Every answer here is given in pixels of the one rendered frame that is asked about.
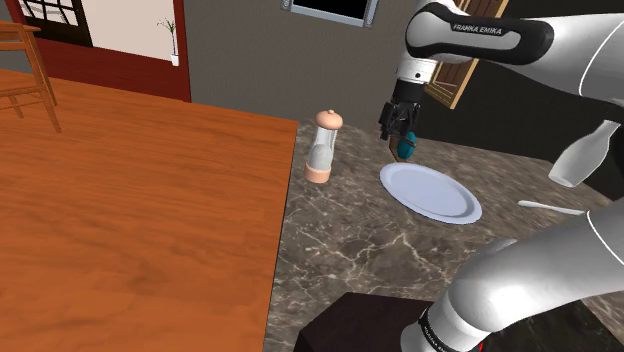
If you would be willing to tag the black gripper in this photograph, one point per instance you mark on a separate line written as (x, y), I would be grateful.
(407, 93)

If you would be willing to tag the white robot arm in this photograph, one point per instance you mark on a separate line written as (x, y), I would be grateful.
(531, 278)

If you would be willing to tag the brown wooden door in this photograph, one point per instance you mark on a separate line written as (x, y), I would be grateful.
(453, 78)

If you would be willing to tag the white round plate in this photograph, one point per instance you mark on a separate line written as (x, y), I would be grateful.
(429, 192)

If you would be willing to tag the peach and clear pepper mill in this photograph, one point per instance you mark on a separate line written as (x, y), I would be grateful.
(322, 151)

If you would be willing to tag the grey framed window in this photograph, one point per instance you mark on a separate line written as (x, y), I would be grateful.
(336, 7)

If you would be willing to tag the white bottle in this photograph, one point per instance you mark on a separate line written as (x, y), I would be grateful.
(582, 156)

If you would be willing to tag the dark robot stand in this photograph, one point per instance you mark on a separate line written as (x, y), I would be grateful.
(360, 324)

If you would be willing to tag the wooden chair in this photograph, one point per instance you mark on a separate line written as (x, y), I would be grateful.
(34, 73)

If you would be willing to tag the red framed wall picture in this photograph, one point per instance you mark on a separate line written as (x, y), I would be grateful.
(126, 73)

